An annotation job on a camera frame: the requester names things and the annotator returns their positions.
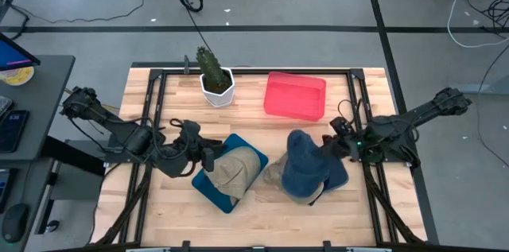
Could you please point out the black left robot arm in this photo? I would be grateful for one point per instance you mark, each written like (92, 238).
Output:
(119, 126)

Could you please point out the black aluminium table frame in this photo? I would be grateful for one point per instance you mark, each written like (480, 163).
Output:
(254, 72)

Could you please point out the yellow bowl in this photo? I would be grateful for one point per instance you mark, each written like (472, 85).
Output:
(18, 77)

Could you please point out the blue plastic bin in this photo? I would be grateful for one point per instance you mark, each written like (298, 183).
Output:
(210, 190)

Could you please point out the red plastic bin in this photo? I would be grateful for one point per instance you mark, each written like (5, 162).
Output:
(294, 97)

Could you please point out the black computer mouse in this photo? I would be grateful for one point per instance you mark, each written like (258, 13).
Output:
(15, 222)

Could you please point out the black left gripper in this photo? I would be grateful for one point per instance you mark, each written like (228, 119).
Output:
(193, 140)

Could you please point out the black smartphone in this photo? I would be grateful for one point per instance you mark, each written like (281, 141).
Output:
(14, 132)

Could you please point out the dark grey desk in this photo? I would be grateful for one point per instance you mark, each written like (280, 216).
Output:
(40, 105)

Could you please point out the computer monitor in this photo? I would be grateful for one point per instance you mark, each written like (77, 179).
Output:
(12, 55)

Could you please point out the white plant pot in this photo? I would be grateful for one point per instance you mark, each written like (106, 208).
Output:
(216, 99)

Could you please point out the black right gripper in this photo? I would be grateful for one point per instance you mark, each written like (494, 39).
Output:
(346, 148)

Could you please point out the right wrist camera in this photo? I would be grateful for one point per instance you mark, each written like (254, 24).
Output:
(342, 125)

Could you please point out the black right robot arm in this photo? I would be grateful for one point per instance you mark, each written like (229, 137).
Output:
(421, 113)

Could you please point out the green cactus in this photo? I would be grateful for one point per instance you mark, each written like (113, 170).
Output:
(210, 69)

